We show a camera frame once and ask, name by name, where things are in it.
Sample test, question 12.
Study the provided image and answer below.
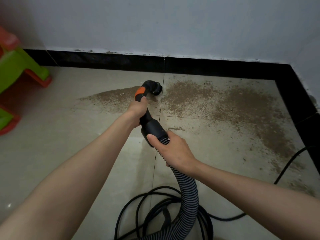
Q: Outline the person's right hand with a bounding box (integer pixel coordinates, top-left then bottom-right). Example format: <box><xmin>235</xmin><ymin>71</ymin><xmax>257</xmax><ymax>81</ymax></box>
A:
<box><xmin>146</xmin><ymin>130</ymin><xmax>200</xmax><ymax>176</ymax></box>

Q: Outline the person's left hand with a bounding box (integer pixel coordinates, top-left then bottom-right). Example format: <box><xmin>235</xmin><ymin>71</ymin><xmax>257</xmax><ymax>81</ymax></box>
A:
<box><xmin>125</xmin><ymin>96</ymin><xmax>150</xmax><ymax>129</ymax></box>

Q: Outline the black vacuum hose with handle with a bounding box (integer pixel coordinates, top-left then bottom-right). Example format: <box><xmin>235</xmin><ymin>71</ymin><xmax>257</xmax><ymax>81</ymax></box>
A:
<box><xmin>134</xmin><ymin>80</ymin><xmax>200</xmax><ymax>240</ymax></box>

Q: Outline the black power cable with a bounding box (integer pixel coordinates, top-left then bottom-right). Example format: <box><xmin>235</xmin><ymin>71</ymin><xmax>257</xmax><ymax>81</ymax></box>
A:
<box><xmin>114</xmin><ymin>146</ymin><xmax>316</xmax><ymax>240</ymax></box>

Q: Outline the brown sawdust dirt patch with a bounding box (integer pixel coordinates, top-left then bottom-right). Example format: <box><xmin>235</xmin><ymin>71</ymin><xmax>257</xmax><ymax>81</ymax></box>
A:
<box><xmin>80</xmin><ymin>80</ymin><xmax>318</xmax><ymax>193</ymax></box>

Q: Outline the person's right forearm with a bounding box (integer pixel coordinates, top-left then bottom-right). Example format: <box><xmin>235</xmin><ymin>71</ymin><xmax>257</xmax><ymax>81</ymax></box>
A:
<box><xmin>190</xmin><ymin>160</ymin><xmax>320</xmax><ymax>240</ymax></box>

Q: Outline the person's left forearm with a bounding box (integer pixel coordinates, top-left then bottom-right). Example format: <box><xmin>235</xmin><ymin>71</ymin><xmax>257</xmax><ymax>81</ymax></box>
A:
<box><xmin>0</xmin><ymin>113</ymin><xmax>138</xmax><ymax>240</ymax></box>

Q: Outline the tiled floor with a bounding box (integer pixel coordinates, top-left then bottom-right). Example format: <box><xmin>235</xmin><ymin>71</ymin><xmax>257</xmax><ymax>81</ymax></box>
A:
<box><xmin>0</xmin><ymin>65</ymin><xmax>320</xmax><ymax>240</ymax></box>

